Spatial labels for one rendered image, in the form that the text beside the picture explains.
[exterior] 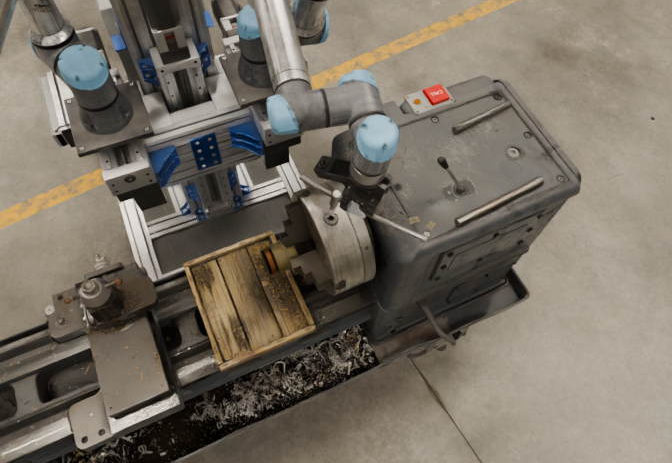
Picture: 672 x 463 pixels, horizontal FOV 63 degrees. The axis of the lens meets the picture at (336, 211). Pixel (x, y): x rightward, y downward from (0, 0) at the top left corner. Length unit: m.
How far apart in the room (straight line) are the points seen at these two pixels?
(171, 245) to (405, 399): 1.26
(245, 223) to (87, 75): 1.22
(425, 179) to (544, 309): 1.50
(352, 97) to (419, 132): 0.57
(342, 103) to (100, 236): 2.11
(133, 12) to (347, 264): 0.94
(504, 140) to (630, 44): 2.63
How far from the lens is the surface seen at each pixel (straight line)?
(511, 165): 1.59
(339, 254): 1.42
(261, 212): 2.62
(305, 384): 1.94
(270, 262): 1.51
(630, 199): 3.37
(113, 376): 1.64
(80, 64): 1.65
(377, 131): 0.98
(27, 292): 2.98
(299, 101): 1.03
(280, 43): 1.12
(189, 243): 2.59
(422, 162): 1.53
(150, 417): 1.64
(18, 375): 1.86
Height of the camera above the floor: 2.49
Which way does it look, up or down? 61 degrees down
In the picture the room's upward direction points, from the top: 5 degrees clockwise
